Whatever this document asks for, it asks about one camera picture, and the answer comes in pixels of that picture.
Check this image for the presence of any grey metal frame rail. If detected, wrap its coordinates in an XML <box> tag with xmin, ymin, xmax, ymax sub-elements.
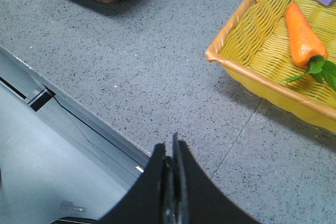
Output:
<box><xmin>1</xmin><ymin>48</ymin><xmax>149</xmax><ymax>185</ymax></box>

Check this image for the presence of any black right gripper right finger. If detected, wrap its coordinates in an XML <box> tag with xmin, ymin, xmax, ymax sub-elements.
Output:
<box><xmin>172</xmin><ymin>133</ymin><xmax>258</xmax><ymax>223</ymax></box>

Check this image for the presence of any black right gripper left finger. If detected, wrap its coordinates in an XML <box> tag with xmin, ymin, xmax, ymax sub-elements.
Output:
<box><xmin>98</xmin><ymin>144</ymin><xmax>166</xmax><ymax>223</ymax></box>

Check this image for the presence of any orange toy carrot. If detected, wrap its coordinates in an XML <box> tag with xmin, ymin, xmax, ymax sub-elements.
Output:
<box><xmin>285</xmin><ymin>2</ymin><xmax>335</xmax><ymax>90</ymax></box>

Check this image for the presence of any yellow woven basket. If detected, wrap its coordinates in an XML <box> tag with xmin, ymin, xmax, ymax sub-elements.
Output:
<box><xmin>206</xmin><ymin>0</ymin><xmax>335</xmax><ymax>132</ymax></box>

